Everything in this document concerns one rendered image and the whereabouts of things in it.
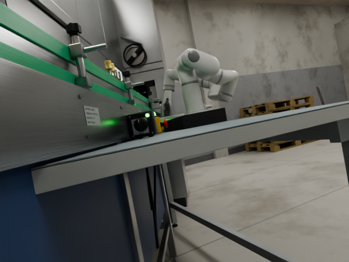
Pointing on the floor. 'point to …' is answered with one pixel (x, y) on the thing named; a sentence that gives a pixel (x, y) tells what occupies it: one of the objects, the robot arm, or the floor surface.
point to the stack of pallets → (273, 107)
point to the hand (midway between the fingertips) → (166, 113)
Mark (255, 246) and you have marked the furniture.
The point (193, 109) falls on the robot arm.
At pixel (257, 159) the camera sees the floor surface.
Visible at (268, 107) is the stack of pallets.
